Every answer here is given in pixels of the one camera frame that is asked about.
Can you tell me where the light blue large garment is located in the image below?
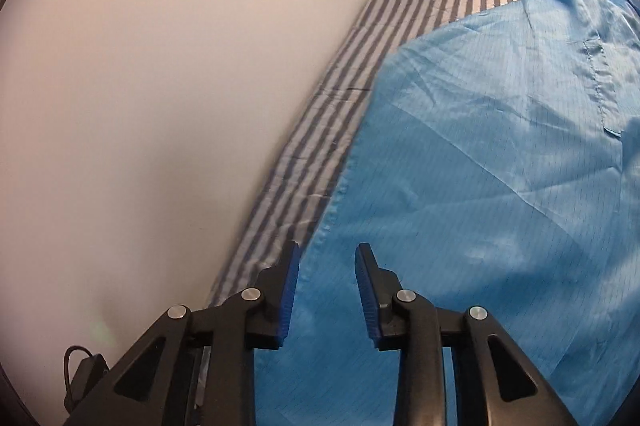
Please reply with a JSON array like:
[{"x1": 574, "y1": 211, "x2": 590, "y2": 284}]
[{"x1": 252, "y1": 0, "x2": 640, "y2": 426}]

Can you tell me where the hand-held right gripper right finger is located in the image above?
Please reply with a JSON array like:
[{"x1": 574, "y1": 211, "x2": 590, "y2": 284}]
[{"x1": 354, "y1": 243, "x2": 581, "y2": 426}]

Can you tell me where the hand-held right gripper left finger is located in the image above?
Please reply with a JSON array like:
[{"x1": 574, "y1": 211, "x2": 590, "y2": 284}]
[{"x1": 62, "y1": 240, "x2": 302, "y2": 426}]

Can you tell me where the blue white striped bed sheet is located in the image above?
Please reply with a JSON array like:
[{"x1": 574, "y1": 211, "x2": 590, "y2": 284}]
[{"x1": 192, "y1": 0, "x2": 548, "y2": 412}]

